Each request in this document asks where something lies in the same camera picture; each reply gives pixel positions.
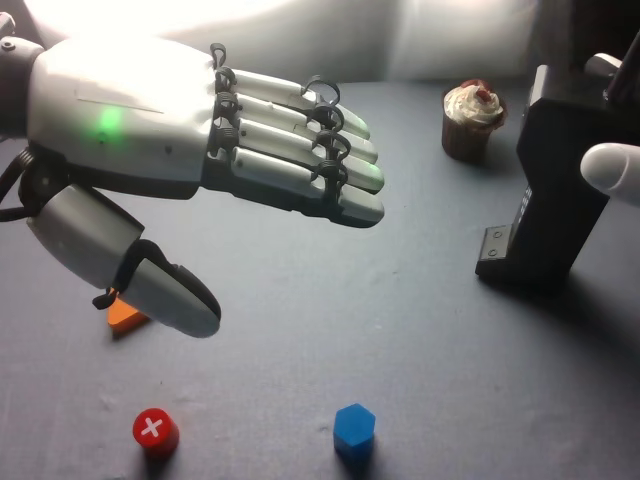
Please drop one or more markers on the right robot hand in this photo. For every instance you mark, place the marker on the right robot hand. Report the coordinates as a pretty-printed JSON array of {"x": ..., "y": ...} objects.
[{"x": 612, "y": 170}]

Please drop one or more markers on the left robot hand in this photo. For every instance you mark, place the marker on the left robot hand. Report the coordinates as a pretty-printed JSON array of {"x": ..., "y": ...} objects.
[{"x": 130, "y": 110}]

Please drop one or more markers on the black phone-shaped device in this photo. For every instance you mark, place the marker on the black phone-shaped device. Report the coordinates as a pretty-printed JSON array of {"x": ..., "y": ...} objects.
[{"x": 555, "y": 200}]

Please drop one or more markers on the toy cupcake with white frosting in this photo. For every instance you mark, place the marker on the toy cupcake with white frosting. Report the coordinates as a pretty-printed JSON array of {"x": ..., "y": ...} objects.
[{"x": 470, "y": 125}]

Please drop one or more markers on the orange triangular block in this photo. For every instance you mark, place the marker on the orange triangular block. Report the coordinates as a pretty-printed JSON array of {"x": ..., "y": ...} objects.
[{"x": 122, "y": 317}]

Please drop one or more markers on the white backdrop cloth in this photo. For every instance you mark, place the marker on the white backdrop cloth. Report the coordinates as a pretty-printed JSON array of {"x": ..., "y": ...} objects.
[{"x": 350, "y": 35}]

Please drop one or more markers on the grey table cloth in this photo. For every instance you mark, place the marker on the grey table cloth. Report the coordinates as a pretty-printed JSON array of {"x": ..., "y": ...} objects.
[{"x": 310, "y": 360}]

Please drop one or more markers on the red cylinder block white cross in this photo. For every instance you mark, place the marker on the red cylinder block white cross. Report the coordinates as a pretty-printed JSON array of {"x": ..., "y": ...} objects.
[{"x": 152, "y": 430}]

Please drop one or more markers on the blue hexagonal block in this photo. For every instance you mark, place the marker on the blue hexagonal block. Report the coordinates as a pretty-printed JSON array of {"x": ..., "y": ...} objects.
[{"x": 354, "y": 430}]

